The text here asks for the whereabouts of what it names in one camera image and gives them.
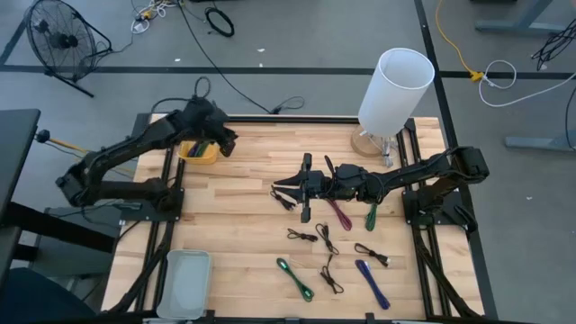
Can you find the yellow plastic bin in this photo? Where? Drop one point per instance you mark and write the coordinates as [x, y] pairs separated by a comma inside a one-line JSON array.
[[208, 158]]

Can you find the white shade table lamp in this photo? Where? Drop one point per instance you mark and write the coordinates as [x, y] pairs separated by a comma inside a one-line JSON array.
[[396, 90]]

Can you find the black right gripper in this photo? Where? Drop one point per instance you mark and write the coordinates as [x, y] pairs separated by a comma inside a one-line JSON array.
[[321, 185]]

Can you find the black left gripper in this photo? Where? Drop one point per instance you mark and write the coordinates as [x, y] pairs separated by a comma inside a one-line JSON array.
[[202, 119]]

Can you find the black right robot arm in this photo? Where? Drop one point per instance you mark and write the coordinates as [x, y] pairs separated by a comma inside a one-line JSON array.
[[418, 173]]

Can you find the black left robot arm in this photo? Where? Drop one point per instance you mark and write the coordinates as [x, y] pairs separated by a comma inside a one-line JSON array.
[[126, 148]]

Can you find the blue chair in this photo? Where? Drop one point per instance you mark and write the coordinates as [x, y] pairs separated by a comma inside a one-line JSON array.
[[31, 297]]

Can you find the black floor fan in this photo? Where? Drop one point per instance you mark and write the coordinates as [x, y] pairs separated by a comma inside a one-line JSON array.
[[63, 41]]

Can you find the grey plastic bin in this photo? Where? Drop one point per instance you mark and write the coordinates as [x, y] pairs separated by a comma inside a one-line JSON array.
[[184, 283]]

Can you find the grey desk leg frame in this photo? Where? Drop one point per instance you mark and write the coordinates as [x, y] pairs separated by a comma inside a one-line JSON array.
[[522, 24], [540, 143]]

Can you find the grey cabinet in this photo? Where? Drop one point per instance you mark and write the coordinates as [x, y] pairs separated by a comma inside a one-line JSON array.
[[67, 252]]

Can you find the black desk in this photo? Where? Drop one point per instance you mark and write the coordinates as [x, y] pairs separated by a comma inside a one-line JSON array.
[[15, 148]]

